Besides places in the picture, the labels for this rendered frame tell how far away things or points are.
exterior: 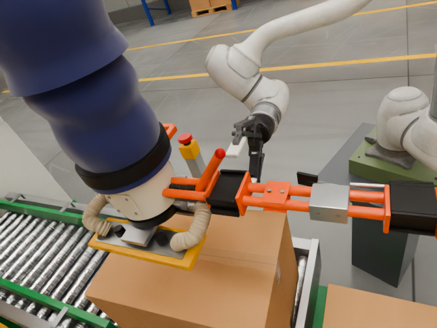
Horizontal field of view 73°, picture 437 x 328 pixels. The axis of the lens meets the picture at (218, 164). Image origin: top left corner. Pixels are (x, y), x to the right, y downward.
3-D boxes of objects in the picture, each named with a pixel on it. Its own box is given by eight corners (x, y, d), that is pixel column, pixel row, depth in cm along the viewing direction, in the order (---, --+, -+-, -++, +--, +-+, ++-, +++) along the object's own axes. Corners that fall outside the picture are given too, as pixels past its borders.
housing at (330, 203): (309, 221, 59) (307, 206, 56) (314, 196, 63) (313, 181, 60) (347, 226, 56) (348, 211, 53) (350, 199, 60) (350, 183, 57)
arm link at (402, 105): (402, 122, 124) (408, 74, 111) (437, 145, 110) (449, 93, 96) (367, 136, 124) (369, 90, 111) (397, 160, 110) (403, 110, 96)
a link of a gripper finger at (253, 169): (248, 140, 80) (250, 141, 82) (245, 181, 79) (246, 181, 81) (262, 140, 79) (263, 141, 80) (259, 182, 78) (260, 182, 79)
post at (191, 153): (230, 263, 198) (177, 147, 137) (233, 254, 203) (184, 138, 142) (239, 265, 195) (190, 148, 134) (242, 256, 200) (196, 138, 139)
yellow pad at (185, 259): (90, 248, 84) (80, 237, 81) (110, 220, 91) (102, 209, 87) (191, 272, 69) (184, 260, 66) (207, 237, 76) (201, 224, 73)
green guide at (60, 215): (-2, 208, 225) (-11, 200, 220) (10, 198, 232) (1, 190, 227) (168, 243, 153) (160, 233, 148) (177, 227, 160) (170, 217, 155)
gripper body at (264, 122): (271, 112, 79) (263, 133, 73) (276, 137, 85) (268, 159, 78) (245, 113, 83) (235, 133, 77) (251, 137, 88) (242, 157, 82)
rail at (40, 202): (20, 212, 240) (4, 196, 229) (25, 207, 244) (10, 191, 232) (313, 273, 136) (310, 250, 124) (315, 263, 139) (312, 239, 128)
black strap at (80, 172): (64, 187, 70) (54, 174, 67) (120, 129, 85) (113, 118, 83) (138, 194, 60) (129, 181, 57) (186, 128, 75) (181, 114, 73)
